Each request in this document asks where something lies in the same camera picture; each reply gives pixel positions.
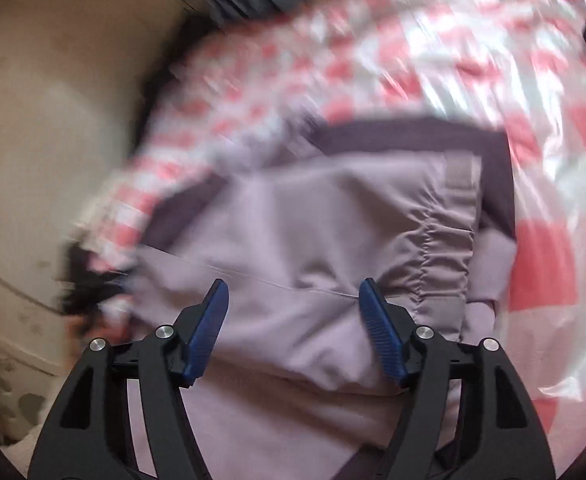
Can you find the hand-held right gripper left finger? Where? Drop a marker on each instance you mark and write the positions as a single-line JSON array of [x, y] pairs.
[[208, 330]]

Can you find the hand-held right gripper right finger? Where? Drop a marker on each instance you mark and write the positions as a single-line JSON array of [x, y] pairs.
[[380, 330]]

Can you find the purple two-tone jacket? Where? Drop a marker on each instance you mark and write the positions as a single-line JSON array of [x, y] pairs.
[[323, 220]]

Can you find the dark cloth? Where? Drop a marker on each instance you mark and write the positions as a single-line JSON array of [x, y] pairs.
[[88, 285]]

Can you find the checkered plastic bed cover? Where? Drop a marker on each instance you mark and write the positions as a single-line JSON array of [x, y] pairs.
[[473, 60]]

